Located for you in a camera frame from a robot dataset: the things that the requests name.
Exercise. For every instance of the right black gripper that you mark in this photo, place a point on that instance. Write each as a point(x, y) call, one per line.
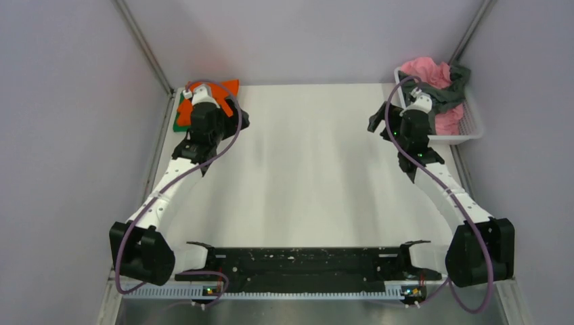
point(376, 120)

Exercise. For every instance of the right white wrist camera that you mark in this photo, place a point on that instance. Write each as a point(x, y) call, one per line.
point(416, 100)

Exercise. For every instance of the white plastic basket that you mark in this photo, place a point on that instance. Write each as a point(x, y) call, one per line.
point(470, 125)

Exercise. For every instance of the white slotted cable duct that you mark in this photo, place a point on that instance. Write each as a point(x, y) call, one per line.
point(200, 292)

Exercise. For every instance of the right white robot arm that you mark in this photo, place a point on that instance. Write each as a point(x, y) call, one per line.
point(482, 246)

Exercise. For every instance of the folded green t-shirt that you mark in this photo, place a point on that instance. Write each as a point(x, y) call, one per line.
point(183, 114)

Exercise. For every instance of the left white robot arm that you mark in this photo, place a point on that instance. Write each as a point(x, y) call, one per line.
point(139, 246)

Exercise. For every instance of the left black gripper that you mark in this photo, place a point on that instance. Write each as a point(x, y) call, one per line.
point(232, 122)

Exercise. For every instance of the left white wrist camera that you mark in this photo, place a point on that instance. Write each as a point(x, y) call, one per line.
point(200, 95)

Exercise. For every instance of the folded orange t-shirt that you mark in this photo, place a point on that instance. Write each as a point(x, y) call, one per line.
point(220, 94)

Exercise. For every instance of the pink t-shirt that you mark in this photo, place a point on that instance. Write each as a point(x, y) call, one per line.
point(438, 76)

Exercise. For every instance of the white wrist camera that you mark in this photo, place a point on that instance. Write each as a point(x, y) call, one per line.
point(200, 95)
point(416, 100)

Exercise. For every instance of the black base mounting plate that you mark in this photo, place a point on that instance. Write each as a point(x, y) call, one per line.
point(309, 270)

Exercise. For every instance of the dark grey t-shirt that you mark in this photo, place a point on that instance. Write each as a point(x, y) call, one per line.
point(446, 98)

